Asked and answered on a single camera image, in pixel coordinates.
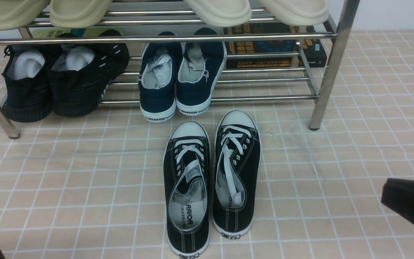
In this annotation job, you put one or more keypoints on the black canvas sneaker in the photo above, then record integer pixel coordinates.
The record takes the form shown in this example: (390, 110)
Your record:
(238, 151)
(186, 165)

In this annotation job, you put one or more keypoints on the cream slipper far right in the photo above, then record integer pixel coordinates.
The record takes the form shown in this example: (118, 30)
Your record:
(298, 12)

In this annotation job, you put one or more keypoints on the beige slipper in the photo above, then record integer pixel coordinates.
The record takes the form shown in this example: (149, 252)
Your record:
(19, 13)
(77, 13)

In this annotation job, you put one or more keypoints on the black knit sneaker left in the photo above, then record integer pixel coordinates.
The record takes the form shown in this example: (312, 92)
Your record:
(29, 96)

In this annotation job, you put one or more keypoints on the beige slipper far left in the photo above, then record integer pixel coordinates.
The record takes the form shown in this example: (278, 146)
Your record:
(19, 13)

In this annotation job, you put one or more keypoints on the cream slipper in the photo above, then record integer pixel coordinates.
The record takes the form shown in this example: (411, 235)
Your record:
(221, 13)
(298, 12)

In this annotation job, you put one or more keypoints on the navy canvas shoe right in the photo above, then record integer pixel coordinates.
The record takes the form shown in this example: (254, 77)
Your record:
(201, 66)

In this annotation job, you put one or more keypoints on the navy canvas shoe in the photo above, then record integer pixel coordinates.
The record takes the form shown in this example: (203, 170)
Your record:
(157, 78)
(201, 66)

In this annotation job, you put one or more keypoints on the navy canvas shoe left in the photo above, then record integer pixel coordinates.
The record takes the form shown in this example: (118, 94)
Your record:
(157, 78)

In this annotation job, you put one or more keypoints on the black knit sneaker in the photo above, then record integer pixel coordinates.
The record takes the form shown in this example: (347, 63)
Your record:
(80, 75)
(29, 96)

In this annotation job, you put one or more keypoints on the stainless steel shoe rack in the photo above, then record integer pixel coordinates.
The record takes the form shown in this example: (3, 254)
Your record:
(339, 36)

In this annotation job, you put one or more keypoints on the black knit sneaker right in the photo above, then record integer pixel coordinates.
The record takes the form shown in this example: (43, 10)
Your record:
(80, 75)

